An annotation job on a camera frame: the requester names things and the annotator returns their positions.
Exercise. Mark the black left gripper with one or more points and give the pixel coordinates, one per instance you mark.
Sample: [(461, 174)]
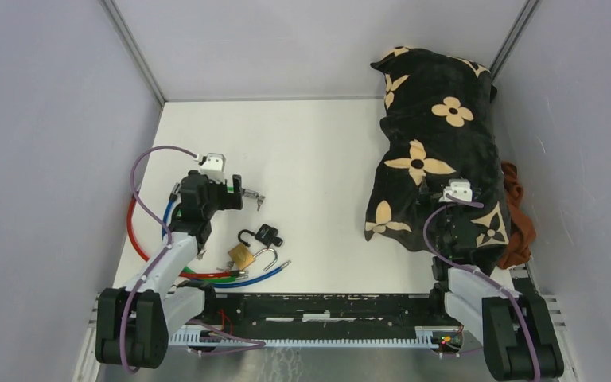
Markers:
[(229, 200)]

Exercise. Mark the silver keys of green lock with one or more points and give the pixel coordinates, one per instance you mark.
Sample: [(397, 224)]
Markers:
[(255, 196)]

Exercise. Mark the black padlock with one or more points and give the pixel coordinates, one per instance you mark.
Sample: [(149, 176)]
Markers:
[(266, 235)]

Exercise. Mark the green cable lock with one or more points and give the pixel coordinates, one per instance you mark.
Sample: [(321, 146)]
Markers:
[(210, 279)]

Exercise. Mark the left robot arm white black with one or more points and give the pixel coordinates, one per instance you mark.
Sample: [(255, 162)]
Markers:
[(135, 321)]

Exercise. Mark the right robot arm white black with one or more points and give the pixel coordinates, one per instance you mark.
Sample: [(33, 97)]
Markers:
[(515, 330)]

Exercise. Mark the brass padlock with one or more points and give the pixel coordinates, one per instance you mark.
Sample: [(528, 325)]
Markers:
[(242, 257)]

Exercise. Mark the brown cloth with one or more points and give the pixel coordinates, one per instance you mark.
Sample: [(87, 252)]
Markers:
[(523, 233)]

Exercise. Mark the black floral pillow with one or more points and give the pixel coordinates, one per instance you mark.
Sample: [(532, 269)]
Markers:
[(438, 124)]

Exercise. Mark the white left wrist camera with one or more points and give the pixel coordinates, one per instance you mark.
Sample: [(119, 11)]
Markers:
[(213, 166)]

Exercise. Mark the blue cable lock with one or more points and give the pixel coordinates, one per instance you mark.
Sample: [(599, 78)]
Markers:
[(174, 196)]

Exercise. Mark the red cable lock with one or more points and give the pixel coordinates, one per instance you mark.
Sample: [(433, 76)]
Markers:
[(130, 231)]

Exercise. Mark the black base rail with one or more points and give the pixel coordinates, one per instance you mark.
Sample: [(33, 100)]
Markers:
[(339, 321)]

